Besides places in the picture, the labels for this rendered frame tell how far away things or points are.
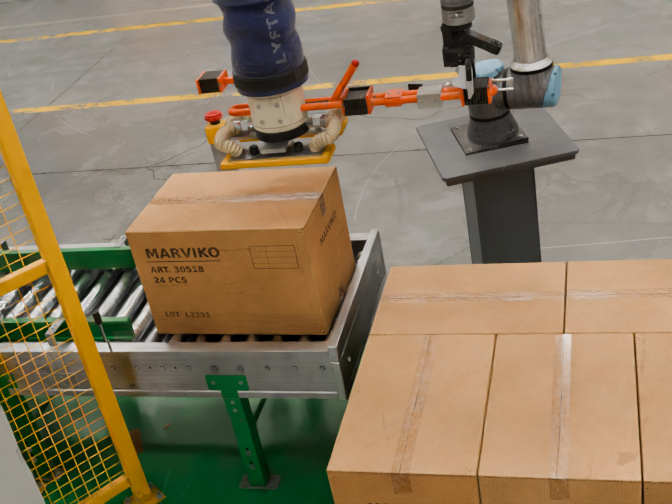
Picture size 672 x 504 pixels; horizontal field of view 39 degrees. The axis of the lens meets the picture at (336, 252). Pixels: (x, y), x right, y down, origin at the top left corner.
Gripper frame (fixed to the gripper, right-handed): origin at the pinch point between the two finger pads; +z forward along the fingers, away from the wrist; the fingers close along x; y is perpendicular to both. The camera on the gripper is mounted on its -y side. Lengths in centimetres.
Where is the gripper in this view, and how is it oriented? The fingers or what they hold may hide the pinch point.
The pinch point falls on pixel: (473, 89)
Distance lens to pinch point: 281.1
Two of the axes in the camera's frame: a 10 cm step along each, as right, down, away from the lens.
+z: 1.7, 8.5, 5.0
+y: -9.6, 0.3, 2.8
